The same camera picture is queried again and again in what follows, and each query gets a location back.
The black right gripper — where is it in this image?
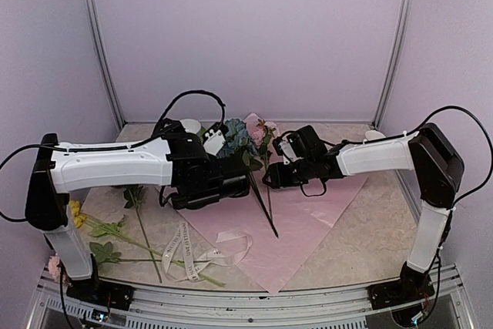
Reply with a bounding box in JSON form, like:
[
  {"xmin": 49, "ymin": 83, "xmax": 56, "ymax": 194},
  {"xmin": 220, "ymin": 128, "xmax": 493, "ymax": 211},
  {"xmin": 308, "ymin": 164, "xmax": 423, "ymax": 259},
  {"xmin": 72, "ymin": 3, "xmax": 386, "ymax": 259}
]
[{"xmin": 263, "ymin": 156, "xmax": 315, "ymax": 189}]

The pink wrapping paper sheet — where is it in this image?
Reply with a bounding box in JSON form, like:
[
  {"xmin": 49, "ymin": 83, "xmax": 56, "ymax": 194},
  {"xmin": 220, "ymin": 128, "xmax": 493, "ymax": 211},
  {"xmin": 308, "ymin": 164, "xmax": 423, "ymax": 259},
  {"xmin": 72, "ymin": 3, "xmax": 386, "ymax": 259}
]
[{"xmin": 153, "ymin": 112, "xmax": 369, "ymax": 294}]

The blue hydrangea fake flower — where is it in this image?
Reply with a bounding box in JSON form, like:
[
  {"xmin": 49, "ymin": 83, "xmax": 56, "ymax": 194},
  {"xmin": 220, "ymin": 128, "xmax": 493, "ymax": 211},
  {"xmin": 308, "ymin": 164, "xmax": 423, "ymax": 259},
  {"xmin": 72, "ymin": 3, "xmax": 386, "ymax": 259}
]
[{"xmin": 220, "ymin": 118, "xmax": 279, "ymax": 238}]

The cream printed ribbon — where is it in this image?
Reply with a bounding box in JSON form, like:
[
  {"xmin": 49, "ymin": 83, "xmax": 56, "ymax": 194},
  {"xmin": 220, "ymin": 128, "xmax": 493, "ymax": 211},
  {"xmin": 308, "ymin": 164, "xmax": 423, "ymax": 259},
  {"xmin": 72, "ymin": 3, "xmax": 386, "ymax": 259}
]
[{"xmin": 161, "ymin": 220, "xmax": 253, "ymax": 287}]

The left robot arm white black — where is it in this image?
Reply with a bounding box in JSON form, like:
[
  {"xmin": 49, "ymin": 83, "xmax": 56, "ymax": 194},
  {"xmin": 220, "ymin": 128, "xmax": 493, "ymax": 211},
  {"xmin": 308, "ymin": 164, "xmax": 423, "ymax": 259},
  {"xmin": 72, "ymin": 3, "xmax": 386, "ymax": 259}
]
[{"xmin": 25, "ymin": 119, "xmax": 250, "ymax": 302}]

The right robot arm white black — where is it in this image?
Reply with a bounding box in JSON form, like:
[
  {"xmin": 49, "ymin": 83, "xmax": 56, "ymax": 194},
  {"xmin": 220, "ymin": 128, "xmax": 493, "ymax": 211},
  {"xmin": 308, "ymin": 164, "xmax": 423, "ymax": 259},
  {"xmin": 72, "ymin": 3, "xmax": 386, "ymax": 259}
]
[{"xmin": 263, "ymin": 123, "xmax": 464, "ymax": 301}]

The white ceramic bowl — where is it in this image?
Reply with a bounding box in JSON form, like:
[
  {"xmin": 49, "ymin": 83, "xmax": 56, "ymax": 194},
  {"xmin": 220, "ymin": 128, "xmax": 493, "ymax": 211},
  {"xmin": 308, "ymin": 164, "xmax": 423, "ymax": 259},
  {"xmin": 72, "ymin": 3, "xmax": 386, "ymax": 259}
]
[{"xmin": 180, "ymin": 119, "xmax": 202, "ymax": 135}]

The white blue paper cup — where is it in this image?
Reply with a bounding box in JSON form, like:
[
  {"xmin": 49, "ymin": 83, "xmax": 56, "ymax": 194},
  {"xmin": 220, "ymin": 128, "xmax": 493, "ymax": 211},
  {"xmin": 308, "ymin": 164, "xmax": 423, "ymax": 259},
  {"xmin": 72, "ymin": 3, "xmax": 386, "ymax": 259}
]
[{"xmin": 365, "ymin": 129, "xmax": 386, "ymax": 141}]

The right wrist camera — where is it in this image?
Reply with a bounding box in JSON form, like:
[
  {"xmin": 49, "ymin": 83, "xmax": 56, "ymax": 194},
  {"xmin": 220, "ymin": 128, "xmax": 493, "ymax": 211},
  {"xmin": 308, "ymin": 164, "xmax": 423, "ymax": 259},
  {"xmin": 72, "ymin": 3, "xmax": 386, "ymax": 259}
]
[{"xmin": 273, "ymin": 130, "xmax": 307, "ymax": 165}]

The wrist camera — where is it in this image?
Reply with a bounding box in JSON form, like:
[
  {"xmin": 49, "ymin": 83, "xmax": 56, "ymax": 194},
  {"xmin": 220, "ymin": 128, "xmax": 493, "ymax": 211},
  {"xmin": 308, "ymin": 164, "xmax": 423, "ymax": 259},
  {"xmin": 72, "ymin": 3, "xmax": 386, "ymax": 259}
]
[
  {"xmin": 202, "ymin": 125, "xmax": 226, "ymax": 156},
  {"xmin": 273, "ymin": 130, "xmax": 307, "ymax": 165}
]

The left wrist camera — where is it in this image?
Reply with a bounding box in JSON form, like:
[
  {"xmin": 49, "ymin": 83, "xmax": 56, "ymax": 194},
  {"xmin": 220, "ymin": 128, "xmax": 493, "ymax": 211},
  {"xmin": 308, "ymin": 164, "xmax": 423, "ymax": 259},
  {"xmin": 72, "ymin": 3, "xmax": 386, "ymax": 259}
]
[{"xmin": 202, "ymin": 125, "xmax": 226, "ymax": 156}]

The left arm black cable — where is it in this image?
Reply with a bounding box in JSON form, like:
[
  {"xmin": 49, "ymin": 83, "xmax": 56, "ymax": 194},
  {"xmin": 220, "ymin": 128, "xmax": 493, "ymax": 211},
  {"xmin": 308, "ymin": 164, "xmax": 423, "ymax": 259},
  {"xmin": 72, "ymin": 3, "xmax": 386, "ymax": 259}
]
[{"xmin": 153, "ymin": 89, "xmax": 227, "ymax": 141}]

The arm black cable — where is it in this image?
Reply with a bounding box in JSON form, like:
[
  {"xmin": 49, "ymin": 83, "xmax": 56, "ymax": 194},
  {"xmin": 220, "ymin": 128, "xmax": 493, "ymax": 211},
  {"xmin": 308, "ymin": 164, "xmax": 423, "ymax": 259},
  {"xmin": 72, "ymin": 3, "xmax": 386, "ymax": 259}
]
[
  {"xmin": 414, "ymin": 104, "xmax": 489, "ymax": 206},
  {"xmin": 153, "ymin": 89, "xmax": 227, "ymax": 141}
]

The front aluminium rail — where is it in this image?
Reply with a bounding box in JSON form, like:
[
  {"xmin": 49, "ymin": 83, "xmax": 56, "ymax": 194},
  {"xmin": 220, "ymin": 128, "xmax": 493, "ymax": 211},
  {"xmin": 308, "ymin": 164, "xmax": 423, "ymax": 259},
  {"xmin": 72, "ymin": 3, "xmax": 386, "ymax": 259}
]
[{"xmin": 22, "ymin": 258, "xmax": 478, "ymax": 328}]

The right aluminium frame post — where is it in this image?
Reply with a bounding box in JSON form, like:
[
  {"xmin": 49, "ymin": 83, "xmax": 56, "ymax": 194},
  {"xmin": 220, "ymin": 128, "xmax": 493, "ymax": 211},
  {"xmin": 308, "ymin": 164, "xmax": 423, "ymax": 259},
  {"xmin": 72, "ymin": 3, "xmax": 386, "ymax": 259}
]
[{"xmin": 371, "ymin": 0, "xmax": 412, "ymax": 129}]

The aluminium frame post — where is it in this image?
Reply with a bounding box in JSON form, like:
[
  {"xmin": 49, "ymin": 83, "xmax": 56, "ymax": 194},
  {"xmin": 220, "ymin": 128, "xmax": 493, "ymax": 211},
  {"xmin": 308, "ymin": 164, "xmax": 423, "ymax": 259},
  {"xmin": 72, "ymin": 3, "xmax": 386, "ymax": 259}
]
[
  {"xmin": 371, "ymin": 0, "xmax": 412, "ymax": 129},
  {"xmin": 84, "ymin": 0, "xmax": 126, "ymax": 131}
]

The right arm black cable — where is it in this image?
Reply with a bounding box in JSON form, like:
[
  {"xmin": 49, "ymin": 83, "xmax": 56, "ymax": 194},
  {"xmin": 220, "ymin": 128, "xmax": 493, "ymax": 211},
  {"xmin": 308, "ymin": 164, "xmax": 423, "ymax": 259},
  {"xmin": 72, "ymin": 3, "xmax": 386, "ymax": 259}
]
[{"xmin": 414, "ymin": 104, "xmax": 489, "ymax": 206}]

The left aluminium frame post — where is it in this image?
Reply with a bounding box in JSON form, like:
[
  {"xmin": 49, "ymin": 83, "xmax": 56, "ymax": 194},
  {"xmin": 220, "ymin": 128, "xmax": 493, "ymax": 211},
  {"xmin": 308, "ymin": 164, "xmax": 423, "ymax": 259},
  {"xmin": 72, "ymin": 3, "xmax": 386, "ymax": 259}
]
[{"xmin": 84, "ymin": 0, "xmax": 126, "ymax": 131}]

